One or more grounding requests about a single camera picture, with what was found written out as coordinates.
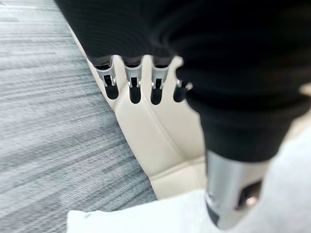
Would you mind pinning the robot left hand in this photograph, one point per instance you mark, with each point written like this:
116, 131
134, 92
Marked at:
218, 60

